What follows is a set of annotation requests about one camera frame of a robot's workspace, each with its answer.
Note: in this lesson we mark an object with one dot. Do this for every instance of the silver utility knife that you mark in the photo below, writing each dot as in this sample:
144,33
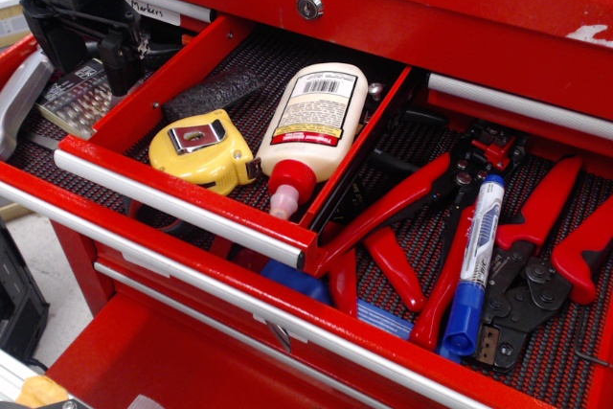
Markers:
19,95

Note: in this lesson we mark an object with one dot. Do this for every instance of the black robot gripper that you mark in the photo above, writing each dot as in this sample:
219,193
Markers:
61,28

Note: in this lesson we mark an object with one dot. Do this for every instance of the wide red open drawer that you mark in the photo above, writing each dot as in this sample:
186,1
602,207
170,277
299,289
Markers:
182,318

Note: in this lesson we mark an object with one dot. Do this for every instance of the white glue bottle red cap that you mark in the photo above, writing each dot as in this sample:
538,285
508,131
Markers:
311,132

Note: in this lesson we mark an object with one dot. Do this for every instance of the silver round drawer lock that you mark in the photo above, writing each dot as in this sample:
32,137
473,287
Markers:
310,10

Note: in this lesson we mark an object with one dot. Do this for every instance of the red handled wire stripper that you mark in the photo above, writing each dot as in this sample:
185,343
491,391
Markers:
454,177

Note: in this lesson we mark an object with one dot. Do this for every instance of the black textured sanding block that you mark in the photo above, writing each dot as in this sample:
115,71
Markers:
215,92

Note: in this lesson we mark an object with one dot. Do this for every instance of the yellow tape measure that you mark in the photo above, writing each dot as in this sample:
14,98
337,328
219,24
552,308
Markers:
206,150

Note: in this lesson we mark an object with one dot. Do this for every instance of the black hex key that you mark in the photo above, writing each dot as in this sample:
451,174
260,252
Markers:
592,359

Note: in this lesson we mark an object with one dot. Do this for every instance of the blue white marker pen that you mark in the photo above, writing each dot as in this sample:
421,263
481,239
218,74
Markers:
464,320

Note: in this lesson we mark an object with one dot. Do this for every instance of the small red open drawer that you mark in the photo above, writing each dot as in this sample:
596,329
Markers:
250,133

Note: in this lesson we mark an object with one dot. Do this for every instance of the blue plastic tool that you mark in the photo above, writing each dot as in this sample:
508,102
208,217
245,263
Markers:
318,290

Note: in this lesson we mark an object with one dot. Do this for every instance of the white markers label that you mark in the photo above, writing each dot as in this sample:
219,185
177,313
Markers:
156,12

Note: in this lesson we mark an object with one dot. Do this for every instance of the black box on floor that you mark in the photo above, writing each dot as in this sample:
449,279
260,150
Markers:
24,311

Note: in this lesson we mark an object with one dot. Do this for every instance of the drill bit set case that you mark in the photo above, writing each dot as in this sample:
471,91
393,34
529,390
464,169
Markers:
77,101

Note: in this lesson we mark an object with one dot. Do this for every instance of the red handled crimping tool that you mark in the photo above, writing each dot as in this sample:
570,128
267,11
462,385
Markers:
536,270

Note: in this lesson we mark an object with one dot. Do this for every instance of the red metal tool chest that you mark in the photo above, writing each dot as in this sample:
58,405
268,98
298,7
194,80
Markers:
542,67

